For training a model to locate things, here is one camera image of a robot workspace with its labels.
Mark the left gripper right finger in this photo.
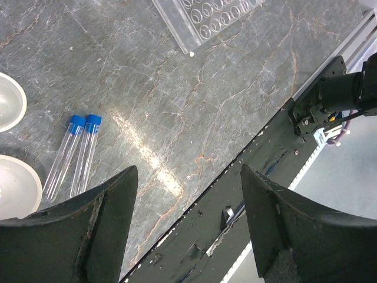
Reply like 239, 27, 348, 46
240, 163, 377, 283

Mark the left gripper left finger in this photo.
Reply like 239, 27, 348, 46
1, 166, 138, 282

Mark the white plastic bowl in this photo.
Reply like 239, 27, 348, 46
1, 154, 42, 220

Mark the white plastic cup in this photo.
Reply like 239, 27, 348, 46
1, 73, 27, 132

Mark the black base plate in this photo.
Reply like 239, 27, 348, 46
118, 55, 347, 283

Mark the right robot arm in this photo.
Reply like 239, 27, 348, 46
289, 54, 376, 137

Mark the clear acrylic tube rack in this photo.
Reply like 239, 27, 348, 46
153, 0, 263, 54

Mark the light blue cable duct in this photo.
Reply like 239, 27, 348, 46
219, 129, 330, 283

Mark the blue capped test tube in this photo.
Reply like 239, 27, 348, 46
70, 114, 102, 198
42, 115, 86, 203

